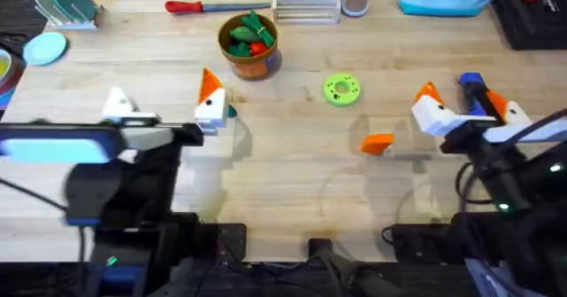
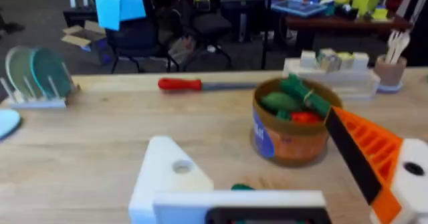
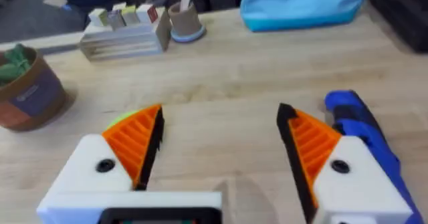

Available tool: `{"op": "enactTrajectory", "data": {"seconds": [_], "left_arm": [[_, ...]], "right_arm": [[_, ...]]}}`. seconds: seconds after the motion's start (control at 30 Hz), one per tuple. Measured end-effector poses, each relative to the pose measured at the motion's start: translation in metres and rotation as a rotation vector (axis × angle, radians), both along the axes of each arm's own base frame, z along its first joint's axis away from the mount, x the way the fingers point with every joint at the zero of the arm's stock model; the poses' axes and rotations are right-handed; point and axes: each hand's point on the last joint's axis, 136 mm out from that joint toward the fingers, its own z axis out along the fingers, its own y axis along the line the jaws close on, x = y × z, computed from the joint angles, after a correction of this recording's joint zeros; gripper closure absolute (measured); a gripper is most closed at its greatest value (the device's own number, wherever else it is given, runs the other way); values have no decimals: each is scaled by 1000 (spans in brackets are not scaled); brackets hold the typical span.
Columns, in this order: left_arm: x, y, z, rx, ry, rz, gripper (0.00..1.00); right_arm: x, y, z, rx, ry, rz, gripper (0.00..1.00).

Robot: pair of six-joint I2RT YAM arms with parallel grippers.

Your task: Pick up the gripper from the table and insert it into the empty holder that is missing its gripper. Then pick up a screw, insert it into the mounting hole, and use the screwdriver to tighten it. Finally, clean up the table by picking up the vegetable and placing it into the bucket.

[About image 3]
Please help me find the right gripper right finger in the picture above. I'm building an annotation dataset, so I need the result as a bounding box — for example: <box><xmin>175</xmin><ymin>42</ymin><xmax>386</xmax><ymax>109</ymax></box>
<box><xmin>276</xmin><ymin>102</ymin><xmax>414</xmax><ymax>224</ymax></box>

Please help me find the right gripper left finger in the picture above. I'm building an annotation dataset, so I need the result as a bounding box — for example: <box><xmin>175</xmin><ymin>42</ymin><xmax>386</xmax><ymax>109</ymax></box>
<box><xmin>36</xmin><ymin>104</ymin><xmax>165</xmax><ymax>224</ymax></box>

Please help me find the brown tub with green toys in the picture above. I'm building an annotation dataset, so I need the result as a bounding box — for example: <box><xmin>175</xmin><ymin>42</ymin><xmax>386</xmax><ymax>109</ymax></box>
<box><xmin>0</xmin><ymin>43</ymin><xmax>68</xmax><ymax>132</ymax></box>

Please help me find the clear box with small blocks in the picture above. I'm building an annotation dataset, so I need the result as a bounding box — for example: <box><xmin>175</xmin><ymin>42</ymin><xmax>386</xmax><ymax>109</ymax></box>
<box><xmin>79</xmin><ymin>2</ymin><xmax>173</xmax><ymax>63</ymax></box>

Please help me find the brown cup with white tissue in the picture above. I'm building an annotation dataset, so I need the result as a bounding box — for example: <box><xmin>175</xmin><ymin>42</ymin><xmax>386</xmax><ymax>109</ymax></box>
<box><xmin>167</xmin><ymin>0</ymin><xmax>207</xmax><ymax>43</ymax></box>

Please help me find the black case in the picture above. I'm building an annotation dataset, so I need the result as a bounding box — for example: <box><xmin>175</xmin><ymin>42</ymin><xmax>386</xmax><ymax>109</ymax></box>
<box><xmin>364</xmin><ymin>0</ymin><xmax>428</xmax><ymax>54</ymax></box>

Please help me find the light blue bag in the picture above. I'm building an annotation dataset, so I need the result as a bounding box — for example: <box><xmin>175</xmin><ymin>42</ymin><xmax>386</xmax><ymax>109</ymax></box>
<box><xmin>239</xmin><ymin>0</ymin><xmax>368</xmax><ymax>33</ymax></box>

